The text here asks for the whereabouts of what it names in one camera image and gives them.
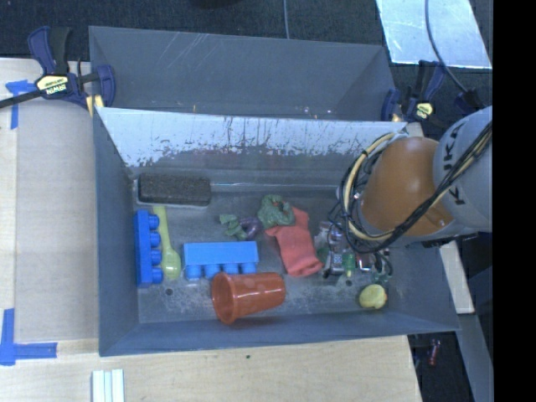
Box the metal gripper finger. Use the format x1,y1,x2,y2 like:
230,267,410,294
316,221,334,247
321,251,344,278

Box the grey metal bin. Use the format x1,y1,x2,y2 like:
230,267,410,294
87,25,462,358

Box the dark brown flat block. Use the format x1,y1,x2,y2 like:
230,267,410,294
137,173,213,207

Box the small green toy piece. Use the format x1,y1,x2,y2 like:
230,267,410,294
218,212,249,241

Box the yellow-green toy apple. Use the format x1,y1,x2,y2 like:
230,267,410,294
357,283,389,311

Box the purple toy piece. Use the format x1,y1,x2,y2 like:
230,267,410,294
240,216,263,240

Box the green toy lettuce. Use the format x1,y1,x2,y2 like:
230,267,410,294
255,193,297,229

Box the red cloth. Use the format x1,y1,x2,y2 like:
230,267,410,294
264,206,324,278

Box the pale green plastic spoon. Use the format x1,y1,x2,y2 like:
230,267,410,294
152,204,183,281

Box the wide blue toy brick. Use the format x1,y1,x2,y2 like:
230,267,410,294
182,240,260,282

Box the narrow blue toy brick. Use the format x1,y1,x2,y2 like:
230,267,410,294
132,209,165,289

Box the orange plastic cup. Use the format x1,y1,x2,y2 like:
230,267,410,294
209,271,288,326

